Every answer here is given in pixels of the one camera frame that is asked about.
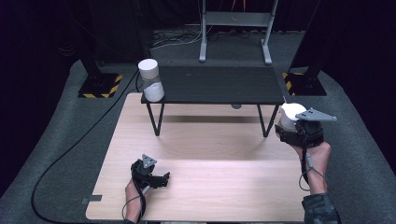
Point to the grey metal stand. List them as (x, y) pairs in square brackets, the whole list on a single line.
[(236, 18)]

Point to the black shelf with hairpin legs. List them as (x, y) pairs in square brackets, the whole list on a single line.
[(218, 84)]

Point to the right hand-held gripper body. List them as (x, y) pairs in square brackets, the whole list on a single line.
[(311, 132)]

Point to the grey tape strip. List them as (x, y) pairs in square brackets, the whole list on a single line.
[(91, 199)]

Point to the black stand with striped base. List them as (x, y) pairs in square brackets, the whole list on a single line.
[(99, 85), (306, 84)]

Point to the person's left hand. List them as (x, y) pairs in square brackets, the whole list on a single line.
[(133, 196)]

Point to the glass seasoning jar grey lid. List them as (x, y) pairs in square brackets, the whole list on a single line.
[(289, 113)]

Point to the person's right hand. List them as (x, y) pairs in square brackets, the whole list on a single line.
[(317, 161)]

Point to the white cup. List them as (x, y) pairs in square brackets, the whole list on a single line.
[(148, 74)]

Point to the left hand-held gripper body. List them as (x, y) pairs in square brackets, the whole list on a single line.
[(141, 171)]

